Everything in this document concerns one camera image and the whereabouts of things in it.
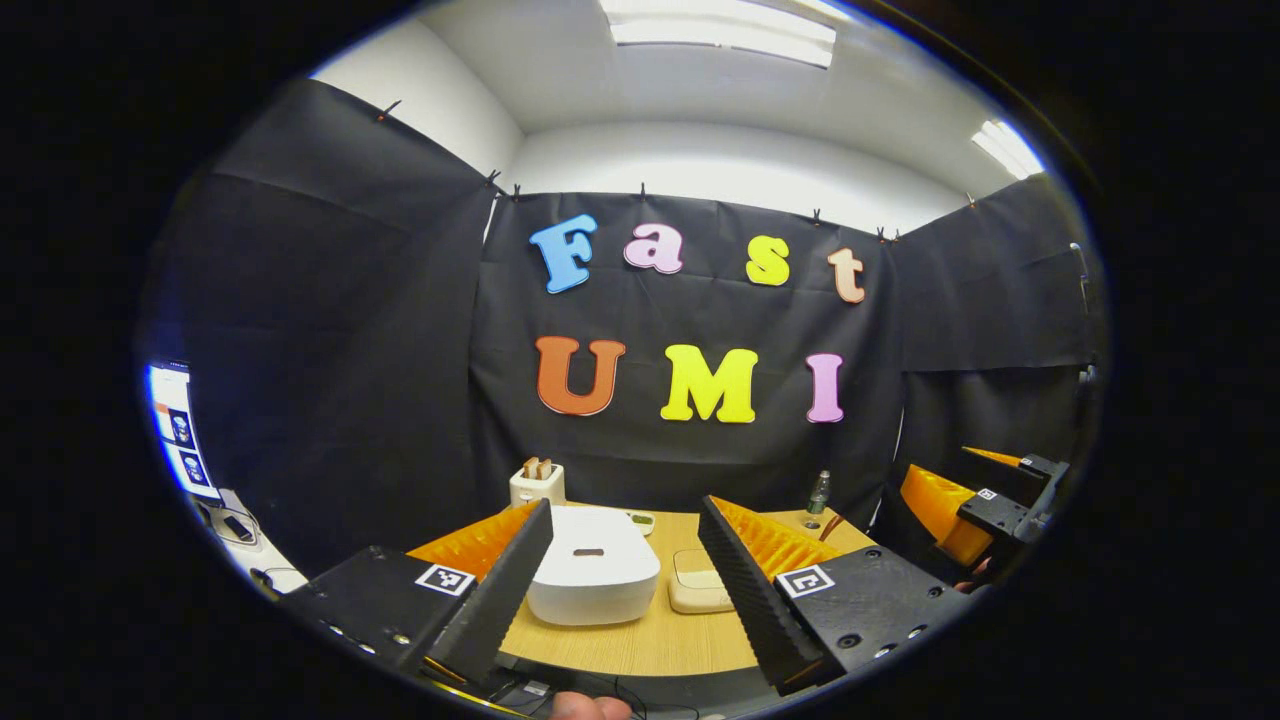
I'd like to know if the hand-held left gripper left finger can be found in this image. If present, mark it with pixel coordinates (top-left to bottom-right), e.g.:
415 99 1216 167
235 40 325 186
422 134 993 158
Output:
285 496 554 691

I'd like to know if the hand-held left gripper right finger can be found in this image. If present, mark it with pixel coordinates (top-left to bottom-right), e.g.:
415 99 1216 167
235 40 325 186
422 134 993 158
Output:
698 494 968 698

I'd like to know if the clear container of rice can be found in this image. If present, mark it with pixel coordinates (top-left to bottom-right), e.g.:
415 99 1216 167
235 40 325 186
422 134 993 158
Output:
668 548 736 615

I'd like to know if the white rice cooker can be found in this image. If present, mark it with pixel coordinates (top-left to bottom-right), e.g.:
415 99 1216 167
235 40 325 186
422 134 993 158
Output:
525 505 663 627

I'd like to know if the white toaster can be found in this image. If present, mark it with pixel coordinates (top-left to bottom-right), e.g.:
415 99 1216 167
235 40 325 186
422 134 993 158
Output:
509 457 567 508

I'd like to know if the white side desk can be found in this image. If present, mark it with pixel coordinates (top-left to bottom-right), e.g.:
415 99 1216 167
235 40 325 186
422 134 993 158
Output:
190 488 309 596

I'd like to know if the black backdrop cloth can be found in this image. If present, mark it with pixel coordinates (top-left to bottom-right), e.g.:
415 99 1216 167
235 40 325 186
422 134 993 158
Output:
135 78 1109 576

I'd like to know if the small ceiling light panel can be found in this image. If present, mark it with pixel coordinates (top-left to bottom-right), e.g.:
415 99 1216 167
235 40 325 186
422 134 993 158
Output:
972 120 1046 181

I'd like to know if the computer monitor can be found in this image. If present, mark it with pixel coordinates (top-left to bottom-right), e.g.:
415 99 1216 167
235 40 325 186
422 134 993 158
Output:
148 362 223 501

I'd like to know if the large ceiling light panel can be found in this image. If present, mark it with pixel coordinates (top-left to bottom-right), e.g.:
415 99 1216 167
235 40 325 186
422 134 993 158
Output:
600 0 837 69

